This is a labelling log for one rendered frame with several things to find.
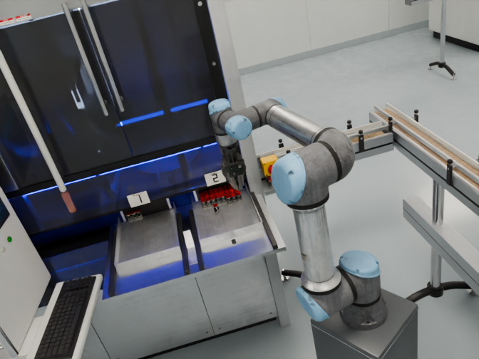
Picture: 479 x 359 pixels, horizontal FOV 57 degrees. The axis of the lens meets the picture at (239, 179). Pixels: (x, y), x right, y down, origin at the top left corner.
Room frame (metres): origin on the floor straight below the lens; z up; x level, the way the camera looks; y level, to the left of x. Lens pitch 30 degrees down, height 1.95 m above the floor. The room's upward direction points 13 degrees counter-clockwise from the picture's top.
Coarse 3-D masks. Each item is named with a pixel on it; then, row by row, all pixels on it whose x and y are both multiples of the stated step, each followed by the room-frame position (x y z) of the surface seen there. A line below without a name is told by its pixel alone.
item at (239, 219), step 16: (240, 192) 1.73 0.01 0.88; (224, 208) 1.63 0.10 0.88; (240, 208) 1.60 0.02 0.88; (256, 208) 1.52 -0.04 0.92; (208, 224) 1.53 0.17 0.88; (224, 224) 1.51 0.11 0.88; (240, 224) 1.48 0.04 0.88; (256, 224) 1.42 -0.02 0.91; (208, 240) 1.40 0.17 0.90; (224, 240) 1.41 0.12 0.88
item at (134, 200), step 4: (140, 192) 1.64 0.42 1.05; (144, 192) 1.64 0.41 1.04; (128, 196) 1.64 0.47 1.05; (132, 196) 1.64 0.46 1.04; (136, 196) 1.64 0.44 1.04; (140, 196) 1.64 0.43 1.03; (144, 196) 1.64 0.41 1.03; (128, 200) 1.64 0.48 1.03; (132, 200) 1.64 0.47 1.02; (136, 200) 1.64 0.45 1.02; (144, 200) 1.64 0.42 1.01; (148, 200) 1.64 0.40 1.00; (132, 204) 1.64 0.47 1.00; (136, 204) 1.64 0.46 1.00; (140, 204) 1.64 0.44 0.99
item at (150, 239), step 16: (128, 224) 1.68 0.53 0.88; (144, 224) 1.65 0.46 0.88; (160, 224) 1.62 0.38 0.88; (176, 224) 1.54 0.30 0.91; (128, 240) 1.56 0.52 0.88; (144, 240) 1.53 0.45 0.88; (160, 240) 1.50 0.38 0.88; (176, 240) 1.48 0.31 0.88; (128, 256) 1.44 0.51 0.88; (144, 256) 1.38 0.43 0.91; (160, 256) 1.39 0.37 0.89
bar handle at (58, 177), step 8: (0, 56) 1.55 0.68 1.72; (0, 64) 1.55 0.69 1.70; (8, 72) 1.55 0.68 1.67; (8, 80) 1.55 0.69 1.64; (16, 88) 1.55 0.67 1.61; (16, 96) 1.55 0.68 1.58; (24, 104) 1.55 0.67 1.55; (24, 112) 1.55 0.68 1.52; (32, 120) 1.55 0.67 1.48; (32, 128) 1.55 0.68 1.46; (40, 136) 1.56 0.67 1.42; (40, 144) 1.55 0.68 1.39; (48, 152) 1.56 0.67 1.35; (48, 160) 1.55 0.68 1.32; (56, 168) 1.56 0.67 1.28; (56, 176) 1.55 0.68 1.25; (64, 184) 1.56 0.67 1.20
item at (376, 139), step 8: (352, 128) 1.92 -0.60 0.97; (360, 128) 1.92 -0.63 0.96; (368, 128) 1.96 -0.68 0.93; (376, 128) 1.87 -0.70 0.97; (384, 128) 1.87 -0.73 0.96; (352, 136) 1.86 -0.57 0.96; (360, 136) 1.82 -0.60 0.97; (368, 136) 1.89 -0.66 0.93; (376, 136) 1.86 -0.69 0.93; (384, 136) 1.84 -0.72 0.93; (392, 136) 1.85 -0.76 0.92; (280, 144) 1.93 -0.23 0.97; (296, 144) 1.90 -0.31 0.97; (360, 144) 1.82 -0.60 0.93; (368, 144) 1.84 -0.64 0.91; (376, 144) 1.84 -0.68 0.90; (384, 144) 1.84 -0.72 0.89; (392, 144) 1.85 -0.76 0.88; (264, 152) 1.89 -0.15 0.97; (280, 152) 1.92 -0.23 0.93; (288, 152) 1.79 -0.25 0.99; (360, 152) 1.83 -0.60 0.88; (368, 152) 1.84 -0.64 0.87; (376, 152) 1.84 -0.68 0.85; (264, 176) 1.79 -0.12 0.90
